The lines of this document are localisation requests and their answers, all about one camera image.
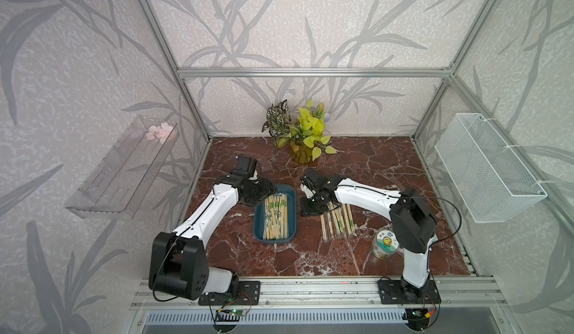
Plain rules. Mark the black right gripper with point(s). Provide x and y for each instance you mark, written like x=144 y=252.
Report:
x=305 y=212

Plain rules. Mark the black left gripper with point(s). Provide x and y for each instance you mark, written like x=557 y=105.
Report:
x=267 y=188

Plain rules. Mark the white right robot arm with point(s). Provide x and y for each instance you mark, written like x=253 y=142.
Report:
x=413 y=222

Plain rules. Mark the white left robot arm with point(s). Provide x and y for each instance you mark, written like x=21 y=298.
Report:
x=179 y=265

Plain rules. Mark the artificial green potted plant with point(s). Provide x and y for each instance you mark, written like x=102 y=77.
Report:
x=306 y=135

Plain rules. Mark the round canister with green label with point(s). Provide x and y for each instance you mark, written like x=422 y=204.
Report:
x=384 y=243

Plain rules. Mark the pink artificial flower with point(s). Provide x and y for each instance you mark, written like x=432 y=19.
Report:
x=160 y=133

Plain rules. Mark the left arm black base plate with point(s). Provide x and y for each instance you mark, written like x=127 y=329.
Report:
x=243 y=292

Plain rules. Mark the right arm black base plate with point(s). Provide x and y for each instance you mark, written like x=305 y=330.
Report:
x=400 y=292

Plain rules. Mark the clear acrylic wall shelf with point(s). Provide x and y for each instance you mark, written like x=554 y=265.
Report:
x=118 y=185

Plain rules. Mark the aluminium front rail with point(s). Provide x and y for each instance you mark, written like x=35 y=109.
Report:
x=362 y=292

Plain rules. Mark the white wire mesh basket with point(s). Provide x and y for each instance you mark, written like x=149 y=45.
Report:
x=492 y=180

